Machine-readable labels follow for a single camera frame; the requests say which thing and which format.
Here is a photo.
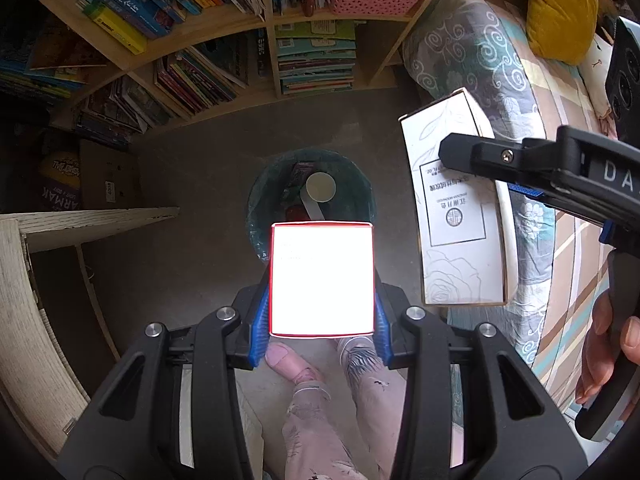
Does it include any small white cardboard box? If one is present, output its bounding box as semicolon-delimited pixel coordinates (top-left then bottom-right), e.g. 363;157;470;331
269;221;376;338

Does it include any yellow cushion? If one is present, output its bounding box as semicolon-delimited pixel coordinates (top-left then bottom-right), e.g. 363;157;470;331
525;0;601;66

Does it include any person's left leg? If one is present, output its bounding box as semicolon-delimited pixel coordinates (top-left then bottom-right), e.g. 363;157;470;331
282;385;371;480

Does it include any white flower-print box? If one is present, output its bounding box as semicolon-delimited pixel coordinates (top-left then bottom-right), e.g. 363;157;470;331
398;87;516;307

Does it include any stack of flat green books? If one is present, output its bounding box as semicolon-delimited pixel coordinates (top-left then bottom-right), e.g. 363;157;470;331
274;20;359;96

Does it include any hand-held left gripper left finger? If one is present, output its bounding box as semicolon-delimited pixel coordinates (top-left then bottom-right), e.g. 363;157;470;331
55;270;273;480

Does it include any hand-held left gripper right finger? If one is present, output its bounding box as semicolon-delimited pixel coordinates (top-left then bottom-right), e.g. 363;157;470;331
372;280;588;480

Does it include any dark printed bag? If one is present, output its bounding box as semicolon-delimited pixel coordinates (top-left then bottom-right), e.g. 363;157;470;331
37;147;84;214

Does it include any pile of dark books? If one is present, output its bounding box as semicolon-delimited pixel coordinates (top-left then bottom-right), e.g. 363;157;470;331
0;10;108;107

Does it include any round dark trash bin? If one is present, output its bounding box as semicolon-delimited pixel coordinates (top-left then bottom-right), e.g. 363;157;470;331
245;149;377;267

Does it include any brown cardboard box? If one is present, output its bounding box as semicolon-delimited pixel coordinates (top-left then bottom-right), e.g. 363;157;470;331
80;139;144;211

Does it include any white wooden desk frame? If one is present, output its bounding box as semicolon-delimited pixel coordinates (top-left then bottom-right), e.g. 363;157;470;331
0;206;181;461

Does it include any row of leaning magazines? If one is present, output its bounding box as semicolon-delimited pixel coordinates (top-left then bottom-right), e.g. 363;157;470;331
75;40;251;152

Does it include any person's leg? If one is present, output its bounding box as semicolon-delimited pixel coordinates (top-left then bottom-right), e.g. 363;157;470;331
282;385;371;480
337;336;416;480

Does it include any person's right leg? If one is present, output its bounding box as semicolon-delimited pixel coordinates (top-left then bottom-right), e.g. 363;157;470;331
337;336;416;480

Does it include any person's right hand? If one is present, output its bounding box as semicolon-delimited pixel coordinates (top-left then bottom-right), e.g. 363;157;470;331
575;289;640;406

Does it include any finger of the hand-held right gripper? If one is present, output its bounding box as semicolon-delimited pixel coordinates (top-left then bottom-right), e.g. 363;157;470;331
438;132;563;188
506;182;566;209

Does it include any tall wooden bookshelf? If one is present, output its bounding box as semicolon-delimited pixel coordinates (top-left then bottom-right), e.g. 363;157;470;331
25;0;461;133

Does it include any person's left foot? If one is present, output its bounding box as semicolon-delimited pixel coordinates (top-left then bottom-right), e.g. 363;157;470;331
264;342;332;403

